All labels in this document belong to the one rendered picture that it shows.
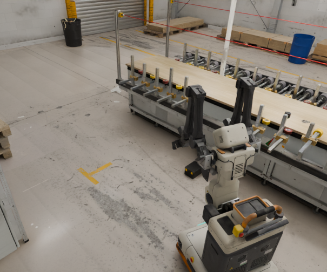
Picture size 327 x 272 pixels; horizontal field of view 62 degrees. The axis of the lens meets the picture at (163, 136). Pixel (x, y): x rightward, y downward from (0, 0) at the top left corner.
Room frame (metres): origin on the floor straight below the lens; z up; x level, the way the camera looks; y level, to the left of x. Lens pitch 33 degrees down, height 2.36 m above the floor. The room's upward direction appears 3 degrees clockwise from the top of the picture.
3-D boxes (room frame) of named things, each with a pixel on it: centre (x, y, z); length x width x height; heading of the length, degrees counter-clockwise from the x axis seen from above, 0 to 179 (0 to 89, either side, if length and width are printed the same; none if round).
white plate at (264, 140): (2.38, -1.15, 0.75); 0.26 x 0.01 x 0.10; 48
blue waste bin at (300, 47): (7.70, -3.66, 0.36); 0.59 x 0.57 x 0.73; 138
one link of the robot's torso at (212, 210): (1.56, -0.46, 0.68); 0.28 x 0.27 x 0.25; 116
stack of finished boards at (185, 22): (10.88, -0.31, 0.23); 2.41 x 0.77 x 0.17; 140
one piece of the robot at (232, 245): (1.36, -0.63, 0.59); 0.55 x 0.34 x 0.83; 116
